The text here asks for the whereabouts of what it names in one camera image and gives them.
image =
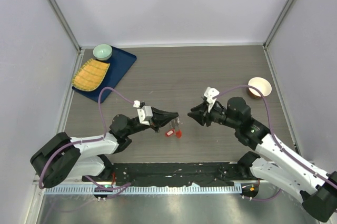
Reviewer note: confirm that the white brown bowl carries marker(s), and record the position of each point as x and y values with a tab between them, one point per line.
261	84

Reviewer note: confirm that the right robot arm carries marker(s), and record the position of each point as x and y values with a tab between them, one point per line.
271	160

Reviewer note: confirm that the red capped key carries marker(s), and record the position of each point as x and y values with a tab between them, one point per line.
170	133

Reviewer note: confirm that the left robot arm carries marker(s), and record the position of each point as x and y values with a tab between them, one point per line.
64	157

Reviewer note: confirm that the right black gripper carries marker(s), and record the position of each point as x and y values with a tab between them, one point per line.
200	116

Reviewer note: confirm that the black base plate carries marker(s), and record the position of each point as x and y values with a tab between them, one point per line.
181	174

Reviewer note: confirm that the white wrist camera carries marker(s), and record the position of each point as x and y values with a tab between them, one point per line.
210	97
144	111

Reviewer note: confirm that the right aluminium frame post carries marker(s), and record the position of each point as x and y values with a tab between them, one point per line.
280	18

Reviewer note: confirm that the slotted cable duct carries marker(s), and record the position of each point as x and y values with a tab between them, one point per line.
87	189

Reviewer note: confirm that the green ceramic bowl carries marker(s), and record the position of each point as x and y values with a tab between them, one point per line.
102	52

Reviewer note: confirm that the blue tray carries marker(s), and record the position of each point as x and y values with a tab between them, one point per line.
120	62

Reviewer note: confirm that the left aluminium frame post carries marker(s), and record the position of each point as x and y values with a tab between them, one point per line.
62	20

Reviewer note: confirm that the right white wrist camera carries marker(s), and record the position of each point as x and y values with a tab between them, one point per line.
210	97

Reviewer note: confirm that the yellow woven mat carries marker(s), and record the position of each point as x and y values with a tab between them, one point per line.
90	75

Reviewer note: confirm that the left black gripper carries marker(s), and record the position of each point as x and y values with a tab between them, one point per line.
160	118

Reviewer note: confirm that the aluminium frame post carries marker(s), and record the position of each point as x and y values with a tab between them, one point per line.
62	20
280	18

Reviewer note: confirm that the grey keyring holder red handle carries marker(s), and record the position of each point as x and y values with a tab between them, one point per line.
175	127

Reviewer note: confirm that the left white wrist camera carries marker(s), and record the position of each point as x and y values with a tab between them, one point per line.
144	111

